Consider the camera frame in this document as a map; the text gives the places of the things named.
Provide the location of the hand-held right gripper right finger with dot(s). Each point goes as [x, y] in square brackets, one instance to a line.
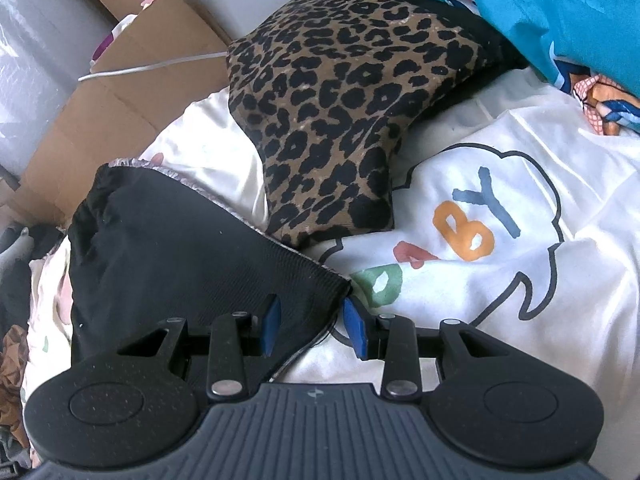
[355, 330]

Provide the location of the white printed blanket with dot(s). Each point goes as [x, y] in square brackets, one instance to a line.
[550, 210]

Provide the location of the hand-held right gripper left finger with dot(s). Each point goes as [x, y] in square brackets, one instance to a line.
[270, 322]

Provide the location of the teal garment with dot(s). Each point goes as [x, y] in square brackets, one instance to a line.
[525, 5]

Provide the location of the pile of dark clothes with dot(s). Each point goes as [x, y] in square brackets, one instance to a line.
[15, 285]

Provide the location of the bubble wrap roll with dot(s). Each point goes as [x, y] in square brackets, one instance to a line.
[40, 60]

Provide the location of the black shorts with grey print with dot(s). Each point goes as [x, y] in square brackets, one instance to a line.
[175, 260]

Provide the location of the pink and white bag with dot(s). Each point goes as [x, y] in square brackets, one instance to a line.
[122, 27]

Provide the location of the orange checked cloth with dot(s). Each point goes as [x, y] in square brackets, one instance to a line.
[605, 105]

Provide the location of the leopard print pillow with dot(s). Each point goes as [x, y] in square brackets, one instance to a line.
[325, 110]

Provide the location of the large brown cardboard box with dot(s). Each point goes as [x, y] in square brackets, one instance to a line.
[100, 125]

